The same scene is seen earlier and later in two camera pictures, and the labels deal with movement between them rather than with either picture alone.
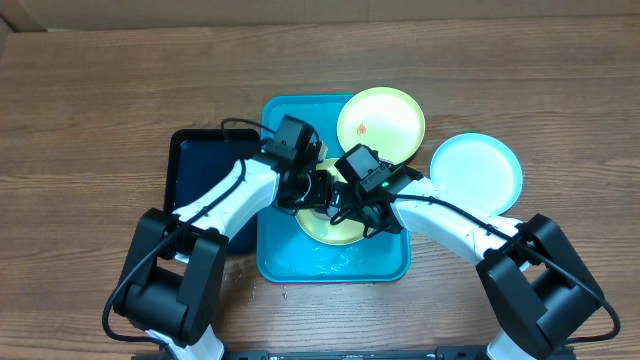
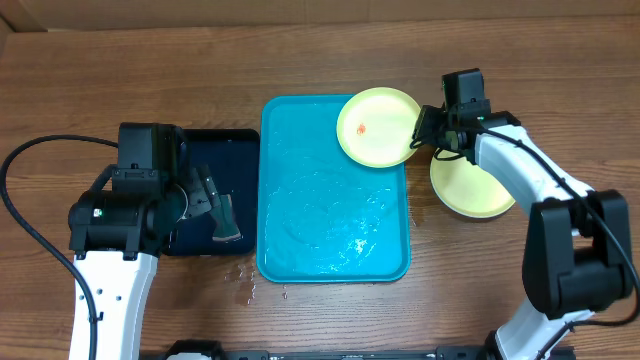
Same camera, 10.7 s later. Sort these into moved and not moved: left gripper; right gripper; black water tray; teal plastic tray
Moved: right gripper; left gripper
Not moved: black water tray; teal plastic tray
